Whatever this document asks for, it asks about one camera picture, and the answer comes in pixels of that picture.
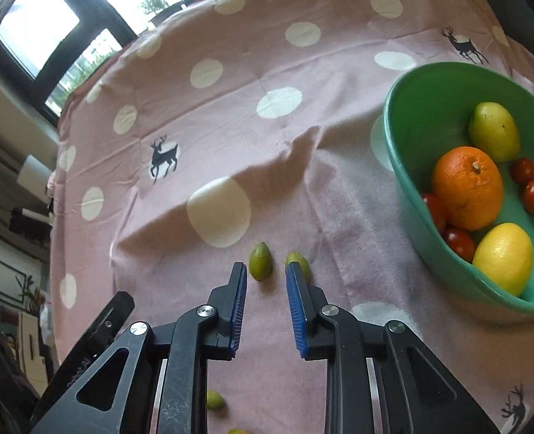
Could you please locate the yellow lemon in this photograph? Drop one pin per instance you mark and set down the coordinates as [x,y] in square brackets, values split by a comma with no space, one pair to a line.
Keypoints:
[504,257]

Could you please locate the green olive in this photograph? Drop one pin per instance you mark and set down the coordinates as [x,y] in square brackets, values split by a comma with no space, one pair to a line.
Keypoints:
[299,260]
[215,400]
[260,262]
[238,431]

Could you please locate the orange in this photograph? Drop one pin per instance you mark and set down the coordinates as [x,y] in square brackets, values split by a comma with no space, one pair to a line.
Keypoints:
[468,190]

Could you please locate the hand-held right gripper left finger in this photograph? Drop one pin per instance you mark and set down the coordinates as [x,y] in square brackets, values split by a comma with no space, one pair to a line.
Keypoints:
[237,312]

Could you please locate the black framed window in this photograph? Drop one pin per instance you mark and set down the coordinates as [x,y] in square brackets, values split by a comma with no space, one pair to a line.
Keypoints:
[108,13]

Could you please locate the dark furniture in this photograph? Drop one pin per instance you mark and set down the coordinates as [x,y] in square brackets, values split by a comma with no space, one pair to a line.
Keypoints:
[0,370]

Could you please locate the black shelf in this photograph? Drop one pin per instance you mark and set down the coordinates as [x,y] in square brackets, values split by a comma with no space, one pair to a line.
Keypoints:
[29,221]

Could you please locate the green bowl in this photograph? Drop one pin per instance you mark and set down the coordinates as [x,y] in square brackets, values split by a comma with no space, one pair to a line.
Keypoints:
[420,99]

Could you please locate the pink white cloth bundle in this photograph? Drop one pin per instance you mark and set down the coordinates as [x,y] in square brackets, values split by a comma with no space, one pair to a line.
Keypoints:
[51,194]

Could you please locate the framed wall picture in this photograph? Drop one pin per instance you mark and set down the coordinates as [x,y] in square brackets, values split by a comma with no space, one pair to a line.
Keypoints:
[4,278]

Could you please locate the pink polka dot tablecloth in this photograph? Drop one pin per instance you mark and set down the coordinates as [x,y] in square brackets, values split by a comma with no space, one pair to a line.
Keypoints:
[248,77]

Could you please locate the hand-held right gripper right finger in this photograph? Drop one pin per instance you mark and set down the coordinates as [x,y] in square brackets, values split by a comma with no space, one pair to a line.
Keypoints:
[296,312]

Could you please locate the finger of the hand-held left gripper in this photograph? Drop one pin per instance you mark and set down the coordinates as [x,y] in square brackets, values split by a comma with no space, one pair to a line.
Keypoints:
[99,334]

